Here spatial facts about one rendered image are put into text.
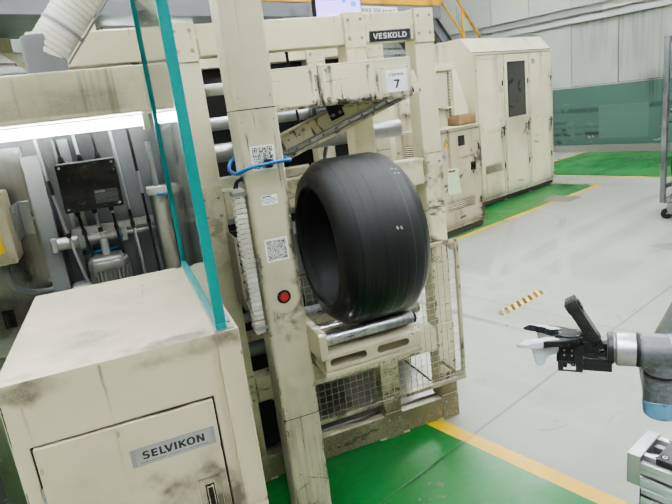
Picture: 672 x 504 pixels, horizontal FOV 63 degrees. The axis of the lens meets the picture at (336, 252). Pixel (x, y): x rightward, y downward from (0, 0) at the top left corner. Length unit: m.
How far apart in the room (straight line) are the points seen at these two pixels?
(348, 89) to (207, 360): 1.31
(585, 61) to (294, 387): 12.33
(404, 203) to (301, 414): 0.81
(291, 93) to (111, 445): 1.34
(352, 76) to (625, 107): 11.42
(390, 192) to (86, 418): 1.07
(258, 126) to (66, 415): 1.00
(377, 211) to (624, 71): 11.87
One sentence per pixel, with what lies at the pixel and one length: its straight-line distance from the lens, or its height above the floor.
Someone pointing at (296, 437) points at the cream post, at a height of 0.55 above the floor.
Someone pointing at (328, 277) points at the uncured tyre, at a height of 1.00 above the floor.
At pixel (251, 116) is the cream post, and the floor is 1.63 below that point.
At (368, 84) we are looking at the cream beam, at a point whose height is 1.70.
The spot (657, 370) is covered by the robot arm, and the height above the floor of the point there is 1.01.
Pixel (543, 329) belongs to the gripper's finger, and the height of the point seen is 1.06.
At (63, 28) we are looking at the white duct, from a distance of 1.96.
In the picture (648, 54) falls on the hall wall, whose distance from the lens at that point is 13.18.
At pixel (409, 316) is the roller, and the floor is 0.91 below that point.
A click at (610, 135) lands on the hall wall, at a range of 13.44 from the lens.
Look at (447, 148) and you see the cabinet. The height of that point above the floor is 1.03.
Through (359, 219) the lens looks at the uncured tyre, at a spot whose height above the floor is 1.30.
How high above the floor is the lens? 1.63
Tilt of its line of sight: 15 degrees down
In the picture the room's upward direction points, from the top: 7 degrees counter-clockwise
